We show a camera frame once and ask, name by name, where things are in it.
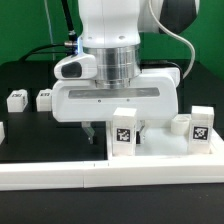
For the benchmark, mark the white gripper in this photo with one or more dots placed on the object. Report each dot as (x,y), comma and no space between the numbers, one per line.
(152,93)

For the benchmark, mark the white square table top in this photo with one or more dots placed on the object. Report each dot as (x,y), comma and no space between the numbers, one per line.
(166,140)

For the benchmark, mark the white U-shaped obstacle fence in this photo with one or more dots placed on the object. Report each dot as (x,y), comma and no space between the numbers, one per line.
(107,173)

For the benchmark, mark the white block at left edge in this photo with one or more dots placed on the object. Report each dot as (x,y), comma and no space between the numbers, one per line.
(2,133)

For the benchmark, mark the black cable thick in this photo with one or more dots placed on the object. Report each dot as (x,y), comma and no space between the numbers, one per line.
(68,18)

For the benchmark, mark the black cable horizontal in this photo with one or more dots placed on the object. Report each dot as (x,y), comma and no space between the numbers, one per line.
(67,47)

